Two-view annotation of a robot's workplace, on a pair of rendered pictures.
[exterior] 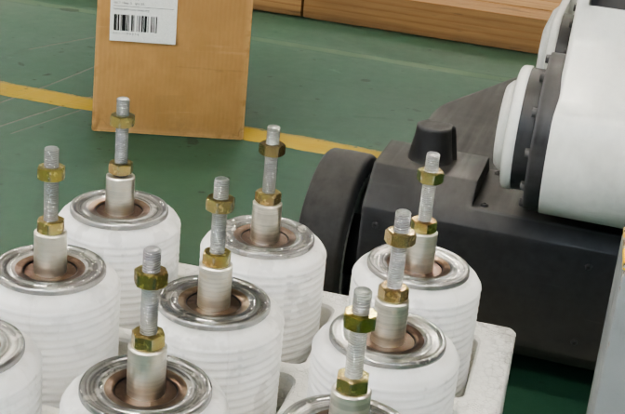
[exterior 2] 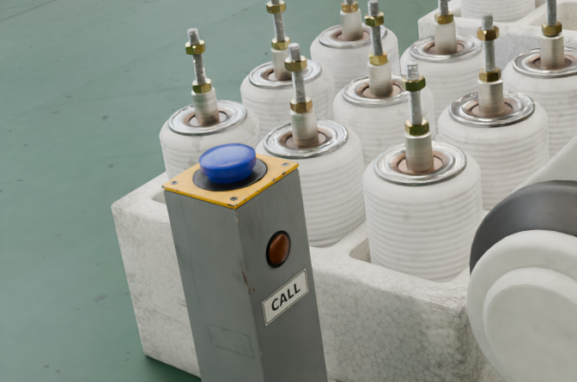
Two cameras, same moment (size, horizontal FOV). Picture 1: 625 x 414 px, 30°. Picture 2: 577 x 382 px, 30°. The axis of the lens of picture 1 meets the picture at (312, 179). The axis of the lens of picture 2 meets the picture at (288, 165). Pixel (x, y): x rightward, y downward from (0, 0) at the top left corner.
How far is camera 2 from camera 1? 135 cm
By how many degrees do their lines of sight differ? 105
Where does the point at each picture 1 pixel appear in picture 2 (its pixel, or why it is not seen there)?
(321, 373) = not seen: hidden behind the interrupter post
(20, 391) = (320, 59)
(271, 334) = (343, 112)
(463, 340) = (374, 227)
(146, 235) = (508, 75)
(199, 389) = (275, 84)
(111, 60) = not seen: outside the picture
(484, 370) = (382, 273)
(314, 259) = (455, 130)
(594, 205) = not seen: hidden behind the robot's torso
